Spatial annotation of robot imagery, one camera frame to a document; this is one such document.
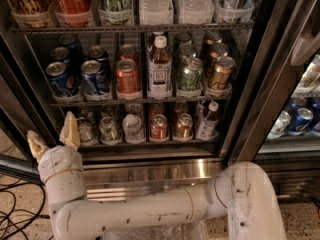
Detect right glass fridge door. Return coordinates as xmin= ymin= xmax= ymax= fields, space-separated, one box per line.
xmin=228 ymin=0 xmax=320 ymax=163

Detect bottom shelf tea bottle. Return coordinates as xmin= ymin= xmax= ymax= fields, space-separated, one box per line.
xmin=196 ymin=101 xmax=219 ymax=140

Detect rear gold lacroix can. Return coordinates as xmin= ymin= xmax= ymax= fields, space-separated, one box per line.
xmin=201 ymin=30 xmax=222 ymax=52

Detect left clear water bottle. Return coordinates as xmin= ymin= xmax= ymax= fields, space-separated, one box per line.
xmin=139 ymin=0 xmax=173 ymax=25

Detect right fridge edge pepsi can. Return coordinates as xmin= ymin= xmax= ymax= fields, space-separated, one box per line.
xmin=308 ymin=113 xmax=320 ymax=136

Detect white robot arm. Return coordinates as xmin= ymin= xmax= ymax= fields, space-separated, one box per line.
xmin=27 ymin=112 xmax=287 ymax=240

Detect bottom shelf red can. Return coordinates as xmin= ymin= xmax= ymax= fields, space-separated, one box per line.
xmin=150 ymin=114 xmax=168 ymax=140

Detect right clear water bottle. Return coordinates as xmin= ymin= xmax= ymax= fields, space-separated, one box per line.
xmin=176 ymin=0 xmax=214 ymax=25

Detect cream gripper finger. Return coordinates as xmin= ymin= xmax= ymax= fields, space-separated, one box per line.
xmin=59 ymin=111 xmax=80 ymax=150
xmin=27 ymin=130 xmax=49 ymax=162

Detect right fridge white can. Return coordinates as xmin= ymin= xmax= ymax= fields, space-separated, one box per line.
xmin=267 ymin=111 xmax=291 ymax=139

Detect bottom shelf leftmost can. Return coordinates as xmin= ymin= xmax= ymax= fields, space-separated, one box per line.
xmin=77 ymin=117 xmax=97 ymax=146

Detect top shelf green can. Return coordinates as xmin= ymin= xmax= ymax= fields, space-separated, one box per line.
xmin=101 ymin=0 xmax=132 ymax=25

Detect clear water bottle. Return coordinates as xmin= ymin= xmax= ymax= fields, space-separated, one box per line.
xmin=139 ymin=0 xmax=173 ymax=25
xmin=176 ymin=0 xmax=214 ymax=25

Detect rear orange soda can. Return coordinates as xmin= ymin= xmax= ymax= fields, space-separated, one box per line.
xmin=118 ymin=44 xmax=138 ymax=62

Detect front green lacroix can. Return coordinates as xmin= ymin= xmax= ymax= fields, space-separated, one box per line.
xmin=178 ymin=57 xmax=203 ymax=92

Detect bottom shelf copper can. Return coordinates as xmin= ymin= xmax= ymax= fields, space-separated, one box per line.
xmin=174 ymin=113 xmax=193 ymax=140

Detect rear iced tea bottle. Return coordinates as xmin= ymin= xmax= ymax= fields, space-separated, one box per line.
xmin=147 ymin=32 xmax=164 ymax=53

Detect gold lacroix can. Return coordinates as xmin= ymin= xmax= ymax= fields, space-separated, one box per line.
xmin=205 ymin=43 xmax=228 ymax=77
xmin=208 ymin=56 xmax=235 ymax=90
xmin=201 ymin=30 xmax=222 ymax=52

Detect rear green lacroix can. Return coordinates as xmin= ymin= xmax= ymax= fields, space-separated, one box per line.
xmin=173 ymin=32 xmax=193 ymax=51

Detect left open fridge door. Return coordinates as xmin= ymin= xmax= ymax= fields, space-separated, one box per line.
xmin=0 ymin=33 xmax=69 ymax=188

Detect iced tea bottle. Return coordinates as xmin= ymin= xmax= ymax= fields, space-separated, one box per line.
xmin=147 ymin=32 xmax=164 ymax=53
xmin=149 ymin=36 xmax=172 ymax=99

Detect black floor cables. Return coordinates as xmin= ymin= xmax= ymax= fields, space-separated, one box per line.
xmin=0 ymin=173 xmax=56 ymax=240

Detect middle green lacroix can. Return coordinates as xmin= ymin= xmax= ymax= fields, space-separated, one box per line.
xmin=178 ymin=44 xmax=197 ymax=67

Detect diet pepsi can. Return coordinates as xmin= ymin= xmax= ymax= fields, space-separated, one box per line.
xmin=87 ymin=45 xmax=110 ymax=69
xmin=81 ymin=60 xmax=110 ymax=96

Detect red coca cola can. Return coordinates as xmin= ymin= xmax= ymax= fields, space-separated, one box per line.
xmin=56 ymin=0 xmax=91 ymax=27

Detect orange soda can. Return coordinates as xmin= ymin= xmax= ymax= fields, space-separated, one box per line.
xmin=116 ymin=59 xmax=141 ymax=94
xmin=118 ymin=44 xmax=138 ymax=62

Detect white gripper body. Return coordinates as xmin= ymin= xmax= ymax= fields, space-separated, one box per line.
xmin=38 ymin=146 xmax=87 ymax=205

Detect stainless steel fridge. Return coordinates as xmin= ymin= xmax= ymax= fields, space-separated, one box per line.
xmin=0 ymin=0 xmax=319 ymax=199

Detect front diet pepsi can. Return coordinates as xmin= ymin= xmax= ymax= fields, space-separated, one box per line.
xmin=81 ymin=60 xmax=110 ymax=96

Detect clear plastic bin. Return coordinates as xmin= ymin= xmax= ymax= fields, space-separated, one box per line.
xmin=101 ymin=221 xmax=209 ymax=240

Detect front gold lacroix can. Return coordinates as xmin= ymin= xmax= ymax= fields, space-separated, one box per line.
xmin=208 ymin=56 xmax=235 ymax=90

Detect front iced tea bottle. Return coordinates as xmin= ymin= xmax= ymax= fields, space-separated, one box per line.
xmin=149 ymin=36 xmax=172 ymax=99

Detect middle gold lacroix can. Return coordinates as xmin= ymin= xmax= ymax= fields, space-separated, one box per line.
xmin=205 ymin=43 xmax=228 ymax=77

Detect rear diet pepsi can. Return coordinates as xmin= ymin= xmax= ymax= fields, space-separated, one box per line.
xmin=87 ymin=45 xmax=110 ymax=69

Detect top shelf yellow lacroix can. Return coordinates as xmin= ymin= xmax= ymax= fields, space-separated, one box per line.
xmin=9 ymin=0 xmax=52 ymax=28

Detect green lacroix can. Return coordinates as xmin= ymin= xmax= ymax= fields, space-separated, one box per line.
xmin=178 ymin=44 xmax=197 ymax=67
xmin=178 ymin=57 xmax=203 ymax=92
xmin=173 ymin=32 xmax=193 ymax=51

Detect front orange soda can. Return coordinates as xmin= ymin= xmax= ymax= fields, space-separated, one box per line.
xmin=116 ymin=59 xmax=141 ymax=94

